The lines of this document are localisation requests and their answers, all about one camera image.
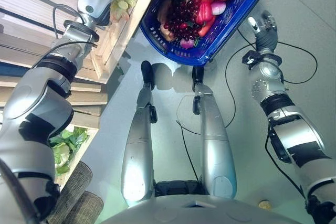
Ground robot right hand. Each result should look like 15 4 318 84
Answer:
247 10 279 51

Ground blue plastic shopping basket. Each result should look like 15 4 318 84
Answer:
139 0 281 67

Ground light wooden crate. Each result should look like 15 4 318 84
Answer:
90 0 166 82

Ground purple onion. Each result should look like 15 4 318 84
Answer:
180 38 196 49
211 0 227 16

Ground orange carrot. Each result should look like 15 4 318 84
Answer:
197 18 215 38

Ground stacked wooden shelf boards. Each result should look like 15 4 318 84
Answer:
0 0 109 125

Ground red bell pepper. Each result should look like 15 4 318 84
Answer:
193 0 216 25

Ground brown potato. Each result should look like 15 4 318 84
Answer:
159 23 177 42
156 0 173 23

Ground dark purple grape bunch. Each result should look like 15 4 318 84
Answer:
163 0 203 42

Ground green cabbage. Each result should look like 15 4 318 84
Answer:
49 126 90 175

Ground wooden crate with cabbage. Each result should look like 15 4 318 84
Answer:
55 123 100 187

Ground robot left leg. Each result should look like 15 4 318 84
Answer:
121 60 159 208

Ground small yellow round object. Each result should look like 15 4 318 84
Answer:
258 200 272 211

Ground black robot pelvis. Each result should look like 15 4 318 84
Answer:
154 180 208 198

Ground robot silver torso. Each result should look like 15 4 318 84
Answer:
99 195 301 224

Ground woven grey roll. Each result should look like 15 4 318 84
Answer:
64 191 104 224
46 161 93 224

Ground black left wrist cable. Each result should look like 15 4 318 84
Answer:
31 4 98 69

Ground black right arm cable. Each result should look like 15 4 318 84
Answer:
224 28 319 200

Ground thin black floor cable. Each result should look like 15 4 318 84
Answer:
176 95 203 183

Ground black strap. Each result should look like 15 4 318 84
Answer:
0 158 40 224

